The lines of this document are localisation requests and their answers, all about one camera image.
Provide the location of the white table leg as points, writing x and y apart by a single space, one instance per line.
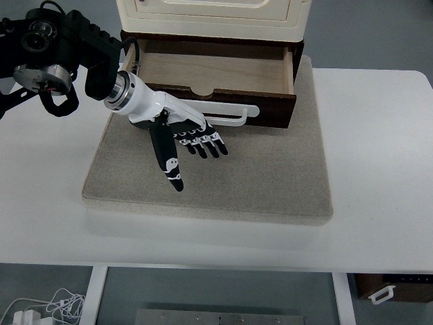
93 295
344 304

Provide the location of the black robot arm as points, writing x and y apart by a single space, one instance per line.
43 52

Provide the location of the white table leg left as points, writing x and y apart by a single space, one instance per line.
93 295

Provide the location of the white charger plug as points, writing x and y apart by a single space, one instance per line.
28 317

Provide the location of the white table leg right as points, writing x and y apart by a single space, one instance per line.
344 304

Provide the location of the white robotic hand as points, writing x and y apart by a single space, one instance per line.
133 98

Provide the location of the dark wooden drawer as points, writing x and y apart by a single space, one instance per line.
271 88

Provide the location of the beige square foam pad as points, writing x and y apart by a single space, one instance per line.
269 175

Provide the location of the white drawer handle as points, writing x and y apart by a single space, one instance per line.
225 114

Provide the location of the dark wooden cabinet frame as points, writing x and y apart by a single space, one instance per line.
216 51

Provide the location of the cream upper cabinet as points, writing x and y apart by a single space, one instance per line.
271 20

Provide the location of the brown box white handle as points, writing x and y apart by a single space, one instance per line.
378 288

